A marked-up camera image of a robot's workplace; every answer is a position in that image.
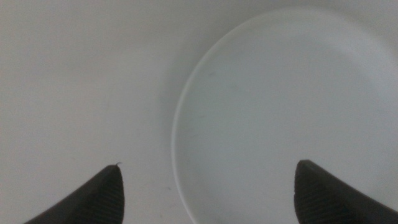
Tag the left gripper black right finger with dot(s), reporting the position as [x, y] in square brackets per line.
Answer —
[320, 199]

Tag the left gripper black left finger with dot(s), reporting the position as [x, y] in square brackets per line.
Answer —
[99, 199]

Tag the white shallow bowl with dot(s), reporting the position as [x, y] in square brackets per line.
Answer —
[264, 109]

